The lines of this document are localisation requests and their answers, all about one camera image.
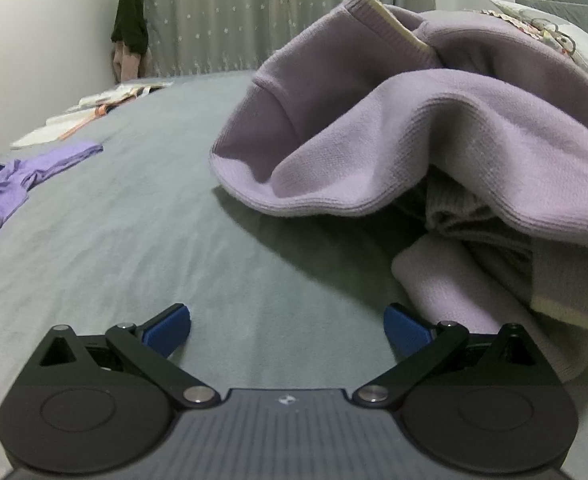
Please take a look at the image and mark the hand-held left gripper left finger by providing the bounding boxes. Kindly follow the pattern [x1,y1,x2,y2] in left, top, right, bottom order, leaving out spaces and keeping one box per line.
[21,303,219,407]

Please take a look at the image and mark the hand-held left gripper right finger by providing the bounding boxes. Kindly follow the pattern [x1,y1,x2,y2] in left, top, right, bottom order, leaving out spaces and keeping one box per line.
[353,303,568,409]

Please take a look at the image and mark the lilac knit sweater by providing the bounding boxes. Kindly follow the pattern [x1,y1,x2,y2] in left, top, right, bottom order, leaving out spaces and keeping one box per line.
[209,0,588,386]

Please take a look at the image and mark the white folded clothes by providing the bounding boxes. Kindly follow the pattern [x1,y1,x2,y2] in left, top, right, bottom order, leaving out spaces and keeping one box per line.
[10,80,175,150]

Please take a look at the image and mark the purple garment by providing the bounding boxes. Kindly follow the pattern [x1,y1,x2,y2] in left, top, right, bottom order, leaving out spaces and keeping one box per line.
[0,141,104,255]

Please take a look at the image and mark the pink hanging garment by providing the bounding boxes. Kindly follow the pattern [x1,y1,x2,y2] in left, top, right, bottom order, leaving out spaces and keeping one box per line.
[113,42,157,83]

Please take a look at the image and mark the dark hanging garment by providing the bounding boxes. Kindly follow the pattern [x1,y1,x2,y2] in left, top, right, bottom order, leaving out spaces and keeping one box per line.
[111,0,149,56]

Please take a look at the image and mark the grey star-print curtain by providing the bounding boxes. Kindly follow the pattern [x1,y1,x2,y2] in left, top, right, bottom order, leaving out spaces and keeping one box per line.
[141,0,437,78]

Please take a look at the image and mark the patterned white pillow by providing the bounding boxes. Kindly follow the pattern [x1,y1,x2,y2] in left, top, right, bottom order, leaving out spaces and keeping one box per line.
[481,0,588,78]

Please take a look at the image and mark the grey padded headboard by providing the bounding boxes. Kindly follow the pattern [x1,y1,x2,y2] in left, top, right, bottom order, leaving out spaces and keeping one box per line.
[516,0,588,36]

